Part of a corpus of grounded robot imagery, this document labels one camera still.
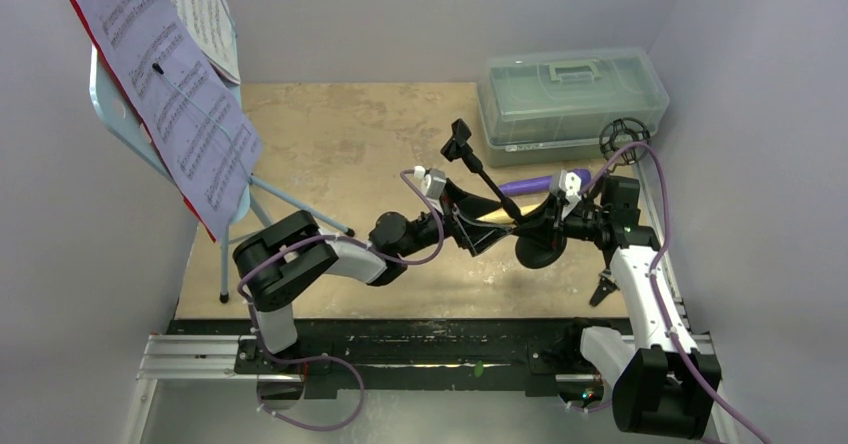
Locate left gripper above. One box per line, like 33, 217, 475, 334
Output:
397, 179, 511, 258

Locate black round-base clamp stand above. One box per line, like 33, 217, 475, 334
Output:
440, 119, 566, 269

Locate cream recorder flute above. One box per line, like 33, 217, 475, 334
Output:
478, 202, 545, 227

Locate purple microphone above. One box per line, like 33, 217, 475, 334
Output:
499, 168, 591, 197

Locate black tripod microphone stand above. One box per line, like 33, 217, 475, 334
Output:
598, 117, 652, 168

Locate light blue music stand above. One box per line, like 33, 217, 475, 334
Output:
87, 43, 357, 305

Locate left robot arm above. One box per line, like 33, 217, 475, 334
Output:
233, 166, 512, 373

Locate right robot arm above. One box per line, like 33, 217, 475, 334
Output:
514, 171, 722, 440

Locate black pliers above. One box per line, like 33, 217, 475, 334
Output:
589, 269, 619, 307

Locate translucent green storage box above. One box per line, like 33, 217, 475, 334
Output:
477, 47, 670, 167

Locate white sheet music page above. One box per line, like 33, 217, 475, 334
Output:
171, 0, 241, 85

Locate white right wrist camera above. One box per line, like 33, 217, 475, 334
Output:
549, 168, 591, 218

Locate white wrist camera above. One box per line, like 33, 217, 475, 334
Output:
413, 165, 447, 202
549, 168, 591, 218

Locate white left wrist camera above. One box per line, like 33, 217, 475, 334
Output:
413, 165, 447, 202

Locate black mounting rail base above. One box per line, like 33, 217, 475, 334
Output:
167, 318, 631, 399

